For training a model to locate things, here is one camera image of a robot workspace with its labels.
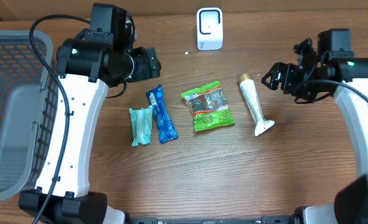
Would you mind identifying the teal tissue pack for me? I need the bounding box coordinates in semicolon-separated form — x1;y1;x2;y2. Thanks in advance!
129;105;153;147

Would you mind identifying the blue snack bar wrapper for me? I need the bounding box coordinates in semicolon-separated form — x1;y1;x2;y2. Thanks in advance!
146;85;179;144

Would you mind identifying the green snack bag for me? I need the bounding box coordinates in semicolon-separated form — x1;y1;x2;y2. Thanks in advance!
181;81;235;132

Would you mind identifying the white tube gold cap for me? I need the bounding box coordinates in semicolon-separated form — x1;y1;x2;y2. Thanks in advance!
238;73;275;137

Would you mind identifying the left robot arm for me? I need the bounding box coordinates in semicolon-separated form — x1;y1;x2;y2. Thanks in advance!
19;3;161;224

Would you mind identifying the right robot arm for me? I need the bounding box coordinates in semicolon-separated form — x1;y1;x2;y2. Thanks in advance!
259;29;368;223

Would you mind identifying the grey plastic basket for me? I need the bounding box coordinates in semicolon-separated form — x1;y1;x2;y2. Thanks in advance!
0;30;58;200

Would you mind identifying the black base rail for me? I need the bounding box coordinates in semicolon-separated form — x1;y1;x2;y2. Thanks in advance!
124;207;337;224

